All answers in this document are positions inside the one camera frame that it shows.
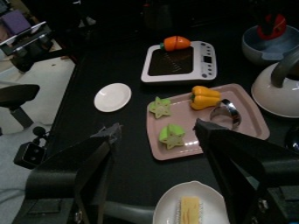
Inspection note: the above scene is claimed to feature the purple box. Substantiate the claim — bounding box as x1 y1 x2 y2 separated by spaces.
0 9 33 36

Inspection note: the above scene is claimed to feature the grey blue bowl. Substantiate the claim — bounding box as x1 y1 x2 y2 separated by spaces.
240 24 299 67

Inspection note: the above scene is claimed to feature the yellow toy cake slice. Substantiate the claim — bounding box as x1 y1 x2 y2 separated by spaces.
178 195 203 224

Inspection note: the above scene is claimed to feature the small white round plate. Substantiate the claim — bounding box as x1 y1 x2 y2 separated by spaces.
93 82 134 113

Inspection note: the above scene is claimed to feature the black office chair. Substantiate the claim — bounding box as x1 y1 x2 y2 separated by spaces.
0 83 41 137

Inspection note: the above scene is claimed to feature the white shell-shaped dish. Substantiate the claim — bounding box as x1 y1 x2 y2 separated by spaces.
152 180 231 224

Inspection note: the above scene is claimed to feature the green toy starfruit slice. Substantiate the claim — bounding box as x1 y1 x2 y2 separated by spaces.
148 96 174 120

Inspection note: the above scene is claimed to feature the white toy induction stove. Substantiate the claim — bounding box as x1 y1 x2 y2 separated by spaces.
140 40 219 84

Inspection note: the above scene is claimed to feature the black equipment stand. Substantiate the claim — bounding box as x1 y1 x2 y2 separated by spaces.
0 20 71 74

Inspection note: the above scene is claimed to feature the orange tomato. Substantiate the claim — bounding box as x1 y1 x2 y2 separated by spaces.
159 35 192 53

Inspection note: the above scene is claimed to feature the yellow toy bell pepper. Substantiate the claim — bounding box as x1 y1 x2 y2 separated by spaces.
190 85 223 111

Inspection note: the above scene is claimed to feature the white kettle with grey handle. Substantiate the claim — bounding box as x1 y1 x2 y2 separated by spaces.
250 48 299 119

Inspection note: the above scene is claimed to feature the black camera box with cable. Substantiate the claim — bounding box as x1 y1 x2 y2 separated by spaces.
13 126 51 171

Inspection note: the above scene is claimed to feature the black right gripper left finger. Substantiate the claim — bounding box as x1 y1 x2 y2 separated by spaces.
23 122 123 224

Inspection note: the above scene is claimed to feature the red toy apple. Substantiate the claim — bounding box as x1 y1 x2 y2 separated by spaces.
256 13 288 41

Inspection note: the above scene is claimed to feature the green toy starfruit half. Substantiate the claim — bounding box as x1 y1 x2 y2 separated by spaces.
158 123 187 151

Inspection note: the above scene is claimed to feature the pink rectangular tray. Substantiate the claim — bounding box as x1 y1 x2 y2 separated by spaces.
146 83 271 162

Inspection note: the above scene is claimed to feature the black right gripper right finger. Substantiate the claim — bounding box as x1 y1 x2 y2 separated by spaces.
192 117 299 224

